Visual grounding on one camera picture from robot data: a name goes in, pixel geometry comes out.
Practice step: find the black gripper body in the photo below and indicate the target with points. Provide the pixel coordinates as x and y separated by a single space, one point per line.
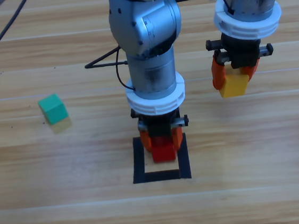
242 54
159 128

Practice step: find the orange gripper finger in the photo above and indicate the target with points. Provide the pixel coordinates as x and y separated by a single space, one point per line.
145 140
178 138
218 75
253 70

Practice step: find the yellow wooden block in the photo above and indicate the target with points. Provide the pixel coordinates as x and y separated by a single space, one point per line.
233 85

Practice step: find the red wooden block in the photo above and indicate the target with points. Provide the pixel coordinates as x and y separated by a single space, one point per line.
164 153

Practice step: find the green wooden block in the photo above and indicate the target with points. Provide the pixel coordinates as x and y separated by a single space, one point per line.
54 110

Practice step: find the black tape square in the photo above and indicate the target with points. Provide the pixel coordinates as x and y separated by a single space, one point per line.
138 166

